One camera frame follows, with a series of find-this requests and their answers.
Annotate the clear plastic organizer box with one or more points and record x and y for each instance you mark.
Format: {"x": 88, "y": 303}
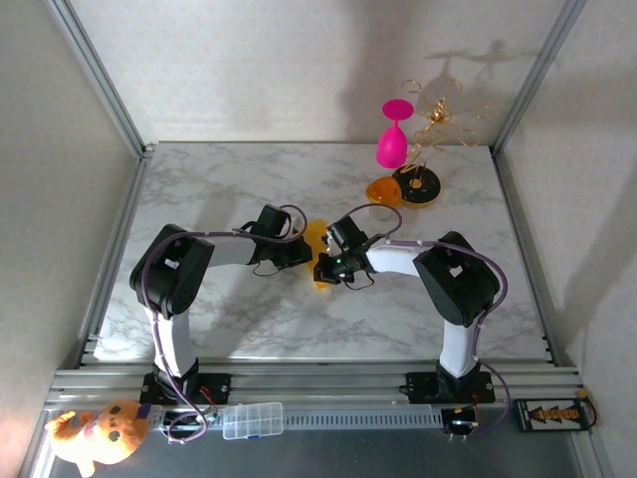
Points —
{"x": 253, "y": 420}

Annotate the orange plush toy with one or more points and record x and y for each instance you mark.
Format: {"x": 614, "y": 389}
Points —
{"x": 114, "y": 428}

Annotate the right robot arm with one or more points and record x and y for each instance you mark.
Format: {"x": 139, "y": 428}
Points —
{"x": 458, "y": 284}

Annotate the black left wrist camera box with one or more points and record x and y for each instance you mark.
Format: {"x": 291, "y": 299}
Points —
{"x": 274, "y": 219}

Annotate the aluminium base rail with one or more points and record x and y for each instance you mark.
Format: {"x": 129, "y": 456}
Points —
{"x": 318, "y": 383}

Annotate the black charger board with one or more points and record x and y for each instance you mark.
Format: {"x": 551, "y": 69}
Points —
{"x": 547, "y": 414}

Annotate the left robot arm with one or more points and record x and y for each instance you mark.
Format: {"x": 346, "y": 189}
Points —
{"x": 174, "y": 284}

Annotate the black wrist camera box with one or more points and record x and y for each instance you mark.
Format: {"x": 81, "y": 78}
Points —
{"x": 274, "y": 219}
{"x": 346, "y": 231}

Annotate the aluminium frame post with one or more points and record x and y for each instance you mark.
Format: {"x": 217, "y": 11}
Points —
{"x": 99, "y": 74}
{"x": 540, "y": 74}

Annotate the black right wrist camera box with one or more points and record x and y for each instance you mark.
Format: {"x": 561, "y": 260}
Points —
{"x": 346, "y": 231}

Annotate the aluminium table edge rail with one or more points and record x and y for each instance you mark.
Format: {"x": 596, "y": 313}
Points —
{"x": 112, "y": 259}
{"x": 525, "y": 259}

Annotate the small black controller board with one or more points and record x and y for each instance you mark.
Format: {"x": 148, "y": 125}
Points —
{"x": 460, "y": 423}

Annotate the pink wine glass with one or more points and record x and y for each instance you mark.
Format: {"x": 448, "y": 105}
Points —
{"x": 390, "y": 147}

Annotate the orange wine glass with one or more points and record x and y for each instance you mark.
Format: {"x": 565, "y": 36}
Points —
{"x": 383, "y": 191}

